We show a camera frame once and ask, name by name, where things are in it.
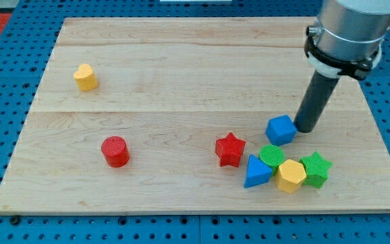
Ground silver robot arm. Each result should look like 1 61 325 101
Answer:
305 0 390 81

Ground wooden board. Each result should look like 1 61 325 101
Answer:
0 17 390 216

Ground red star block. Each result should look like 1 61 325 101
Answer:
215 132 246 167

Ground blue triangle block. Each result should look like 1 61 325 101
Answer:
244 155 272 188

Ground green cylinder block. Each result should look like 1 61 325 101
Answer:
259 144 285 176

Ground red cylinder block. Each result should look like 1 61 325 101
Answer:
101 136 130 168

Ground blue cube block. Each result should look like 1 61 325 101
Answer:
265 115 297 146

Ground yellow hexagon block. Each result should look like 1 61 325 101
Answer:
275 159 307 194

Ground yellow heart block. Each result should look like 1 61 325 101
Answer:
73 64 98 92

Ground green star block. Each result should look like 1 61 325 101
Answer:
299 151 332 188

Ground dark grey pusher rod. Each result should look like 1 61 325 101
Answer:
294 71 339 133

